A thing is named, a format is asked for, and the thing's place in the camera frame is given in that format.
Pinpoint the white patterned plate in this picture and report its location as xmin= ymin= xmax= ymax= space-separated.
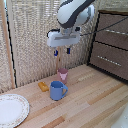
xmin=0 ymin=93 xmax=31 ymax=128

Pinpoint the blue mug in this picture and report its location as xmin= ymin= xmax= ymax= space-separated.
xmin=49 ymin=80 xmax=69 ymax=102

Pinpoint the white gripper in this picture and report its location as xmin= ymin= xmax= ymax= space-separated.
xmin=46 ymin=28 xmax=82 ymax=57

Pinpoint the wide bamboo screen panel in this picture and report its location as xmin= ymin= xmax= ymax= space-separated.
xmin=6 ymin=0 xmax=64 ymax=88

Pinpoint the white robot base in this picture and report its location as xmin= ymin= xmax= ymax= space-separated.
xmin=110 ymin=103 xmax=128 ymax=128

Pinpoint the dark wooden drawer cabinet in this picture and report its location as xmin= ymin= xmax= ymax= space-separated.
xmin=87 ymin=9 xmax=128 ymax=83

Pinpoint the thick wooden screen post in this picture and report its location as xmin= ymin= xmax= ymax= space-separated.
xmin=0 ymin=0 xmax=17 ymax=90

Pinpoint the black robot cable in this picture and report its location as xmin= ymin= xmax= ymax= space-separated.
xmin=79 ymin=17 xmax=128 ymax=37

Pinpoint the brown drawer with straight handle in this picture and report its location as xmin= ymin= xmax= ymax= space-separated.
xmin=94 ymin=13 xmax=128 ymax=51

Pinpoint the thin wooden screen post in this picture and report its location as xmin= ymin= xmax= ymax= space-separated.
xmin=56 ymin=46 xmax=63 ymax=73

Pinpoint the pink cup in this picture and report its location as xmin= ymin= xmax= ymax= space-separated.
xmin=57 ymin=68 xmax=69 ymax=85

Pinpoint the small orange block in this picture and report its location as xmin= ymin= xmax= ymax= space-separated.
xmin=37 ymin=81 xmax=50 ymax=93

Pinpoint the straight silver drawer handle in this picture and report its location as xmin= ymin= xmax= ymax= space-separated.
xmin=104 ymin=28 xmax=128 ymax=37

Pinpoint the brown drawer with slanted handle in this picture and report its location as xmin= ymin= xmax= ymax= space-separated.
xmin=88 ymin=41 xmax=128 ymax=81

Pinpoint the slanted silver drawer handle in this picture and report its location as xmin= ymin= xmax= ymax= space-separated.
xmin=96 ymin=55 xmax=123 ymax=67

